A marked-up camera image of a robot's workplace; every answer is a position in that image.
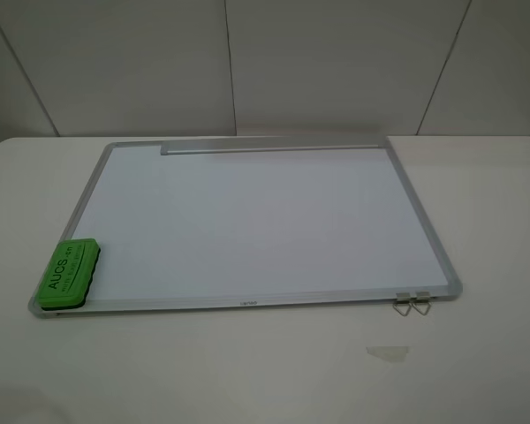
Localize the green whiteboard eraser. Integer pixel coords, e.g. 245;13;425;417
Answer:
35;238;101;311

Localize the white aluminium-framed whiteboard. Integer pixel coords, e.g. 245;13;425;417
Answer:
28;137;462;317

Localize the silver pen tray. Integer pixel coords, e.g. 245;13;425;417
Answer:
160;134;388;155

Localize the left metal hanging clip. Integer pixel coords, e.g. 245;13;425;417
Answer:
392;292;414;317

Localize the metal hanging clip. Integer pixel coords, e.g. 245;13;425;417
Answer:
392;292;414;317
411;291;432;316

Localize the right metal hanging clip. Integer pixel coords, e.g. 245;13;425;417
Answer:
411;291;432;316

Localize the clear tape piece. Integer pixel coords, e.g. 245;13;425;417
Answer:
366;346;410;363

